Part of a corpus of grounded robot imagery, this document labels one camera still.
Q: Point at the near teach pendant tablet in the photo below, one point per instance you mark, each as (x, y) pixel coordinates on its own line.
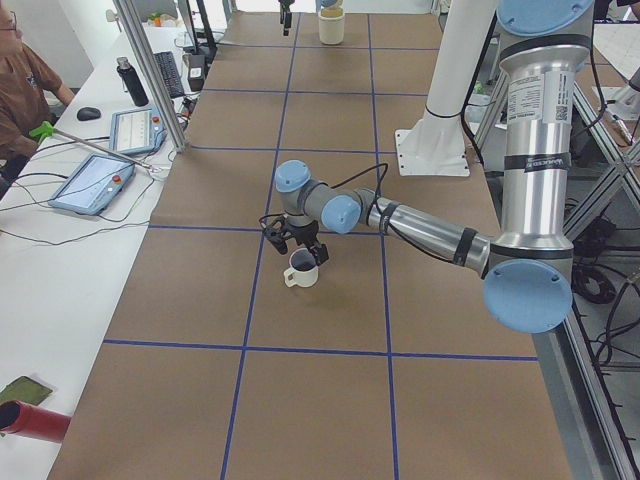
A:
(92, 186)

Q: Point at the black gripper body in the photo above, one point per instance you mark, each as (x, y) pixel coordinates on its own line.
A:
(305, 233)

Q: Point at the green rectangular pad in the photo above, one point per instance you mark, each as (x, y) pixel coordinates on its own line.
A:
(26, 390)

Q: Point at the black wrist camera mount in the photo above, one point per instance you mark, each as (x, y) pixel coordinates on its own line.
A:
(271, 229)

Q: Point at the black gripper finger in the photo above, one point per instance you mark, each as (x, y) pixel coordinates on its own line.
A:
(319, 251)
(288, 234)

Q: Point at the black keyboard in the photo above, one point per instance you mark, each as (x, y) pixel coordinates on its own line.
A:
(169, 73)

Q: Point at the beige cylindrical container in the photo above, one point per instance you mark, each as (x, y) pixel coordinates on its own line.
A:
(331, 27)

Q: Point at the metal rod green tip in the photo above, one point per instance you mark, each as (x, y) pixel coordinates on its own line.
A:
(46, 130)

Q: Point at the grey aluminium frame post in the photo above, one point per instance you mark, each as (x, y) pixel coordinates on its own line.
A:
(142, 50)

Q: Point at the man in brown shirt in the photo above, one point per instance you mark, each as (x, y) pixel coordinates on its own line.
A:
(25, 77)

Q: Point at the white desk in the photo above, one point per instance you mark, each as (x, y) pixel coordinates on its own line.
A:
(62, 274)

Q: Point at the black computer mouse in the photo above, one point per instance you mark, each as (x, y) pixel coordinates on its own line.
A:
(88, 114)

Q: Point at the white mug with handle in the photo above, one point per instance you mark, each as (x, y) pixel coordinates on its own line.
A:
(302, 271)

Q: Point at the black water bottle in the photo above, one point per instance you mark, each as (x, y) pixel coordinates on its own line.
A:
(132, 81)

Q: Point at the red cylinder tube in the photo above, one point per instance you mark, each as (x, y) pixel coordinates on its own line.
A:
(26, 420)

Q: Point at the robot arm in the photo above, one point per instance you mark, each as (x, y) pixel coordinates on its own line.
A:
(526, 268)

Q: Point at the teach pendant tablet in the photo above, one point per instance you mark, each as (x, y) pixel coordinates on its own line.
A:
(137, 131)
(92, 186)

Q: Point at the white metal stand base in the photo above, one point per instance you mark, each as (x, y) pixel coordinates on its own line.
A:
(435, 145)

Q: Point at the far teach pendant tablet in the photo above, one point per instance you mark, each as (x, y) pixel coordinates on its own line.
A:
(137, 131)

